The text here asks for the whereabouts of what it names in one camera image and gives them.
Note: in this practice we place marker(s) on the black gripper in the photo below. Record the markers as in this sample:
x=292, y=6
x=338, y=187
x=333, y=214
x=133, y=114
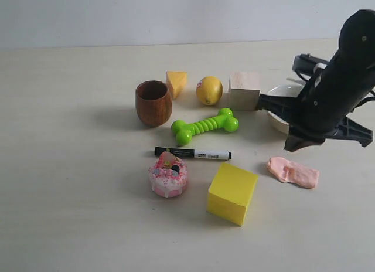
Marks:
x=319, y=112

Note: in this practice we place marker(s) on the pink putty slab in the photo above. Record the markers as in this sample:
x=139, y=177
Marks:
x=287, y=171

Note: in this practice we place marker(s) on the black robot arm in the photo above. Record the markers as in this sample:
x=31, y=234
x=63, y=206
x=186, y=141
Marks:
x=356, y=36

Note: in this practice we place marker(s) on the white marbled ceramic bowl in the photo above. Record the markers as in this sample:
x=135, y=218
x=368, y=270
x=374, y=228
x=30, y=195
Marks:
x=290, y=90

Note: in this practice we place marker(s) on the natural wooden cube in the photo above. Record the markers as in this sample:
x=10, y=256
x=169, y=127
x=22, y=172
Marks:
x=244, y=90

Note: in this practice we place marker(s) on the yellow lemon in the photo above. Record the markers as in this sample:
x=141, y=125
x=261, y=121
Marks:
x=209, y=90

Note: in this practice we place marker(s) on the yellow cube block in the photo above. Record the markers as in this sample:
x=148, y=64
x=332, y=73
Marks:
x=230, y=193

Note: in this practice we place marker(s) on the green rubber bone toy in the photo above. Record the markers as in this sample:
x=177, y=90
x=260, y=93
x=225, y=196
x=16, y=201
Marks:
x=184, y=132

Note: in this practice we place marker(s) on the black and white marker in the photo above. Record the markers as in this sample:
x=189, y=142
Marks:
x=194, y=153

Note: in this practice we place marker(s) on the yellow wooden wedge block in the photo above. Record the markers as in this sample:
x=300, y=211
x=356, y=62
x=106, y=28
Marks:
x=176, y=82

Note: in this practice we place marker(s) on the pink toy cake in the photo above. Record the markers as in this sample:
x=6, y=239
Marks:
x=168, y=176

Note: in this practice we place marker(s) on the brown wooden cup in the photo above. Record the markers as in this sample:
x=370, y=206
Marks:
x=153, y=103

